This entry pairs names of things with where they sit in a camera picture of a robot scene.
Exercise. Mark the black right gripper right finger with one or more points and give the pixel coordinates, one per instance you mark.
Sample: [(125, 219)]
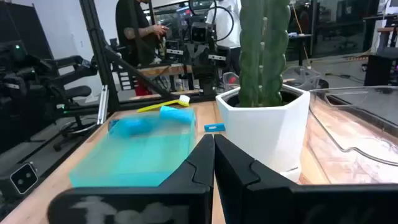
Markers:
[(267, 202)]

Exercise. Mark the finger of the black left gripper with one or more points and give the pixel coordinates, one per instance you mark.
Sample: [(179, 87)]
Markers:
[(205, 54), (191, 54)]

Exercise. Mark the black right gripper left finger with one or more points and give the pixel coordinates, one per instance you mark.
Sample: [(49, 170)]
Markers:
[(174, 199)]

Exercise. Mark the blue sponge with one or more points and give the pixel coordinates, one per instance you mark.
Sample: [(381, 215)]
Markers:
[(177, 114)]

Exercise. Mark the blue toothbrush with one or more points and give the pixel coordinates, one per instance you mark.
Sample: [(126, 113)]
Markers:
[(214, 127)]

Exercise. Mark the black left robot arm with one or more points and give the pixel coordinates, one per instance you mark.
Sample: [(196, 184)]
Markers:
[(207, 77)]

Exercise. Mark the person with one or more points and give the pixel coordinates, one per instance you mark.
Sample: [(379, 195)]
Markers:
[(133, 25), (236, 31)]

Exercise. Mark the wooden workbench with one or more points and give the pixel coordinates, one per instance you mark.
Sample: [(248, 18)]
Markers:
[(161, 70)]

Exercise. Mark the green cactus plant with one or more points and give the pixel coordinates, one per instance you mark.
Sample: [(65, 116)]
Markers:
[(264, 56)]

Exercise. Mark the yellow-green dish brush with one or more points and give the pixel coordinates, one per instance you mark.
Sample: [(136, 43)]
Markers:
[(184, 100)]

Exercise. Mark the translucent green tray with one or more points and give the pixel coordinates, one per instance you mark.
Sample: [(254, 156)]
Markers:
[(133, 161)]

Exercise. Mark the red plastic object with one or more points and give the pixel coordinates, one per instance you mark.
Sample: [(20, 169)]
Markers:
[(143, 88)]

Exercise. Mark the white hexagonal plant pot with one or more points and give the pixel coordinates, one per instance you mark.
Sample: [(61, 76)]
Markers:
[(264, 133)]

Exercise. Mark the black rack with white labels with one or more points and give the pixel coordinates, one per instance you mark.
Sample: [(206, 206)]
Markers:
[(126, 81)]

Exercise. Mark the small dark table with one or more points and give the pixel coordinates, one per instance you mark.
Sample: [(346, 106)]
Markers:
[(300, 35)]

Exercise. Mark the silver aluminium bar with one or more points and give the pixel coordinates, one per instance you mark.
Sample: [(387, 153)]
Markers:
[(102, 105)]

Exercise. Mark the black office chair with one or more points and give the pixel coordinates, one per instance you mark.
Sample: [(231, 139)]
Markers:
[(77, 91)]

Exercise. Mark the black cabinet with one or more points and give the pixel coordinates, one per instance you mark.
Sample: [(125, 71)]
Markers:
[(377, 70)]

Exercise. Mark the black panel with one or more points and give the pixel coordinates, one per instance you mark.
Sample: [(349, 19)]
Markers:
[(28, 28)]

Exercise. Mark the black machine with green light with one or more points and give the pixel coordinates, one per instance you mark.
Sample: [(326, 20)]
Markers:
[(28, 87)]

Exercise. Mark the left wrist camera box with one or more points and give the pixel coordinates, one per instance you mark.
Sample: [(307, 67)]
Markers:
[(199, 32)]

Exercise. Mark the black aluminium table frame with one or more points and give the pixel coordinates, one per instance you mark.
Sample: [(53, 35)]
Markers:
[(99, 62)]

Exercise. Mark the table-level camera box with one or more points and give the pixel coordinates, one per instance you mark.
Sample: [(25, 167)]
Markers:
[(23, 178)]

